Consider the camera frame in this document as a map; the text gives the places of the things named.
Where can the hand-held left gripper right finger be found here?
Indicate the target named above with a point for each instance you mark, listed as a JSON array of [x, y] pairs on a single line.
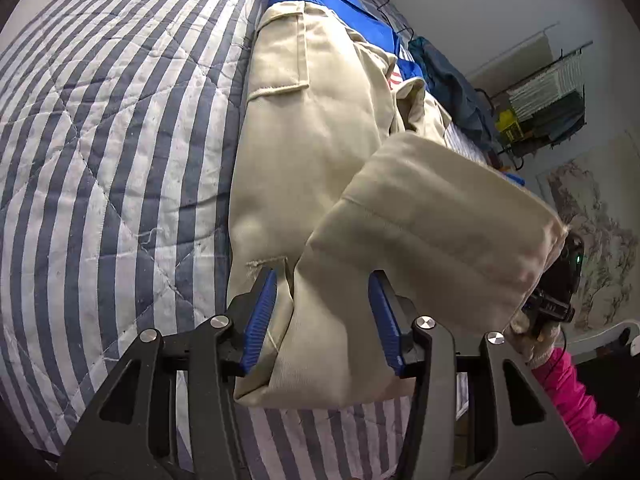
[[385, 320]]

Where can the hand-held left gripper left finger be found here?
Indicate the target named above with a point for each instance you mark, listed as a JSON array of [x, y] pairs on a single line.
[[260, 315]]

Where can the beige and blue jacket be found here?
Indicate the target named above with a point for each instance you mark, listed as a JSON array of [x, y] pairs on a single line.
[[310, 160]]

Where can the person's right forearm pink sleeve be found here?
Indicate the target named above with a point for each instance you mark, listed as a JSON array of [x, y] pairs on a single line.
[[575, 405]]

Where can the person's right hand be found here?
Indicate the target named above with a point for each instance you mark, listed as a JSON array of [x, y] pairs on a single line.
[[542, 350]]

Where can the white curved furniture piece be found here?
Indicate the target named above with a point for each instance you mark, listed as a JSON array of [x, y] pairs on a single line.
[[610, 332]]

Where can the yellow box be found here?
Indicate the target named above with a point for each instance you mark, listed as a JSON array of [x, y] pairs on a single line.
[[509, 127]]

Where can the dark blue clothing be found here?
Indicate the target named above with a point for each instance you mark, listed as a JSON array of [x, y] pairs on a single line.
[[450, 90]]

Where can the blue white striped quilt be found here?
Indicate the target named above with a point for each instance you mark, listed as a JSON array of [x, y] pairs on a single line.
[[100, 160]]

